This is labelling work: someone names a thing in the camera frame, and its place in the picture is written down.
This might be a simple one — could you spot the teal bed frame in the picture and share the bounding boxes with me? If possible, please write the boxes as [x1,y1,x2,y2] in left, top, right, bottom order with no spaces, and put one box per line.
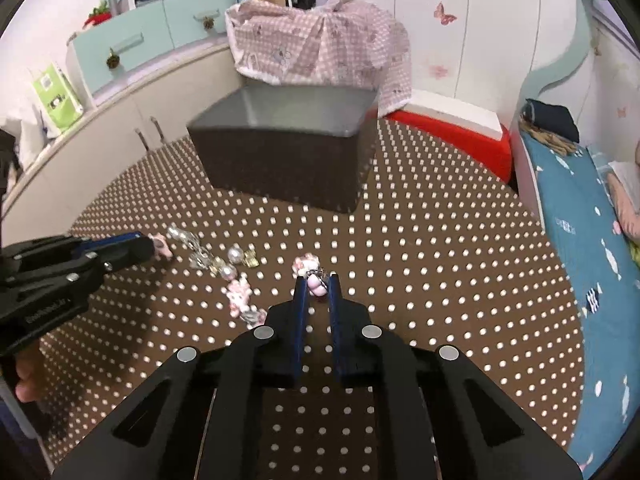
[518,0,639,143]

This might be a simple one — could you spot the pink pillow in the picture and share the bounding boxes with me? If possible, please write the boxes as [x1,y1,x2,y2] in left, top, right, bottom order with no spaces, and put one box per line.
[606,146,639,245]

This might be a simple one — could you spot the red fabric stool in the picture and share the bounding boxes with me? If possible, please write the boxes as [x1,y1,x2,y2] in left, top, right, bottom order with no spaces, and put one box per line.
[387,110,513,183]

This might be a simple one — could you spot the silver metal tin box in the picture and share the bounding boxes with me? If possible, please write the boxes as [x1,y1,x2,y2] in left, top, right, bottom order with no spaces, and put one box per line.
[186,84,378,212]

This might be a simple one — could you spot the pink checkered cloth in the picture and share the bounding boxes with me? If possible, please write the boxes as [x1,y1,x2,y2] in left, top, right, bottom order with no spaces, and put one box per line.
[226,0,412,116]

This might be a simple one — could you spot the pearl and silver jewelry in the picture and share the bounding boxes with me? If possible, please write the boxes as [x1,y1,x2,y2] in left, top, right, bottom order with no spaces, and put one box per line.
[167,226,259,282]

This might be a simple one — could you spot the teal drawer unit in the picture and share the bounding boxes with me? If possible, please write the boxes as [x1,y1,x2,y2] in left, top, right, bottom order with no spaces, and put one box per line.
[72,0,235,94]

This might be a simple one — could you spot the person left hand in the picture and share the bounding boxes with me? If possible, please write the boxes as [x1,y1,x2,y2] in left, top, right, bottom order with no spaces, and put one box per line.
[14,340,46,403]

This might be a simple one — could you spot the folded dark clothes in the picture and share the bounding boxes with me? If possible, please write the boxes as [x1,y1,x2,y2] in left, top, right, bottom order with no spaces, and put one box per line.
[518,99,579,156]

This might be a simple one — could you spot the brown polka dot tablecloth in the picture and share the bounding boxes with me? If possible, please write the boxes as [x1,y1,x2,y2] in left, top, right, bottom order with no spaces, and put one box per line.
[43,122,584,479]

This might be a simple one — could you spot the red potted plant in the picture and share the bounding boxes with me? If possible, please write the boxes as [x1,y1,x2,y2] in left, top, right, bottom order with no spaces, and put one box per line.
[82,1,112,29]

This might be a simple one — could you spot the blue patterned bed mattress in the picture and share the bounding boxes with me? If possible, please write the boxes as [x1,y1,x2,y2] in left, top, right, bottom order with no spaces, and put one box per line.
[521,133,639,478]

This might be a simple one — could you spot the white foam board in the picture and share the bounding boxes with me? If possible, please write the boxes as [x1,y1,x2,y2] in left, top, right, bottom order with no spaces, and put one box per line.
[401,89,502,141]

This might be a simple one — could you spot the green paper bag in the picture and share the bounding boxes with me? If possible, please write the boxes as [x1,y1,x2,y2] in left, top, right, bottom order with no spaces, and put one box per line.
[32,63,84,133]

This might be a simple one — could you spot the beige cabinet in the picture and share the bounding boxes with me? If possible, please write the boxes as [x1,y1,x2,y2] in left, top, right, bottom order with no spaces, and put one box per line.
[1,46,243,245]

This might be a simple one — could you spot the pink flower hair clip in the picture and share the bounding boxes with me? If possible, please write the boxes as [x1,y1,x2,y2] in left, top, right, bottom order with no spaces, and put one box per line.
[292,252,328,298]

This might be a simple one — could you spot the pink flower ornament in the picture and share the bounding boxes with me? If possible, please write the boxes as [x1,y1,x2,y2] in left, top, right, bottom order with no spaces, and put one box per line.
[224,275,267,330]

